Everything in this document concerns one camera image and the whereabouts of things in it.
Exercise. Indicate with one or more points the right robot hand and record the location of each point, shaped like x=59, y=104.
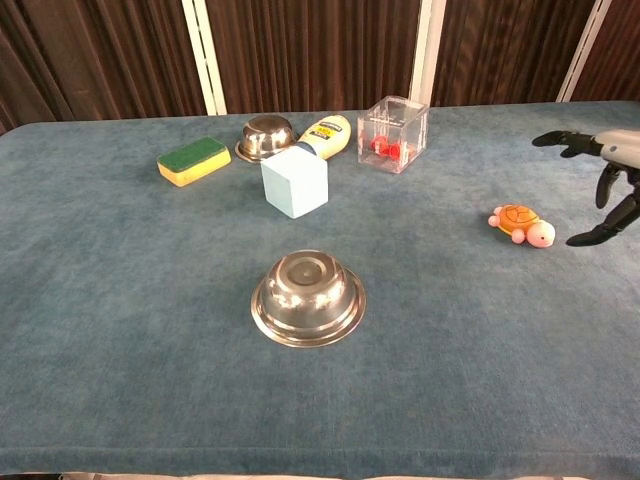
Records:
x=620, y=147

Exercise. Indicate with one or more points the orange pink turtle toy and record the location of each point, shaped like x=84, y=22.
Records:
x=520, y=222

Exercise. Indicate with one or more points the red plastic part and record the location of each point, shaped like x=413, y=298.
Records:
x=387, y=147

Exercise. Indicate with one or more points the clear acrylic box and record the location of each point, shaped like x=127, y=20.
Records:
x=392, y=132

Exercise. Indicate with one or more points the yellow mayonnaise bottle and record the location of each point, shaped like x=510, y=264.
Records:
x=327, y=132

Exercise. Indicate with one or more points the dark brown curtain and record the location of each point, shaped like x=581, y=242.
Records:
x=310, y=50

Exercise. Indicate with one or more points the light blue cube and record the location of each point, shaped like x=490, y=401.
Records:
x=295, y=182

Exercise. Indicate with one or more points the large steel bowl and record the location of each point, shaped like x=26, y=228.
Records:
x=307, y=300

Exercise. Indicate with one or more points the small steel bowl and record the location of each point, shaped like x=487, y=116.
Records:
x=265, y=136

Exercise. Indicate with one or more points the yellow green sponge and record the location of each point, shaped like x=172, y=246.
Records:
x=194, y=161

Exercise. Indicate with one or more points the blue table cloth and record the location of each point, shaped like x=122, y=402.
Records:
x=150, y=310

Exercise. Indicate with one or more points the white frame post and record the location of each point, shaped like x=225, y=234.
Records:
x=582, y=50
x=205, y=55
x=426, y=50

